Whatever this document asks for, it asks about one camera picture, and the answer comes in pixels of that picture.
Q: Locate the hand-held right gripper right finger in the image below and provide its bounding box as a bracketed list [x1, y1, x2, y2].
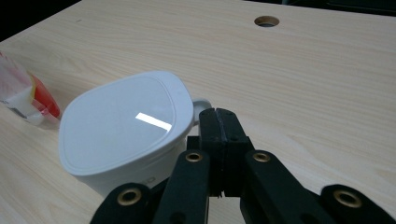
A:
[216, 107, 339, 224]

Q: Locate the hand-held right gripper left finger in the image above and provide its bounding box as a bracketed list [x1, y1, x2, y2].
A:
[152, 107, 224, 224]

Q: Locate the white container lid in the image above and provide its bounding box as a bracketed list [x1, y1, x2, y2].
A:
[58, 70, 213, 177]

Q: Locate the clear red white plastic bag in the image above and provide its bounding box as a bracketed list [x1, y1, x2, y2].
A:
[0, 50, 62, 127]

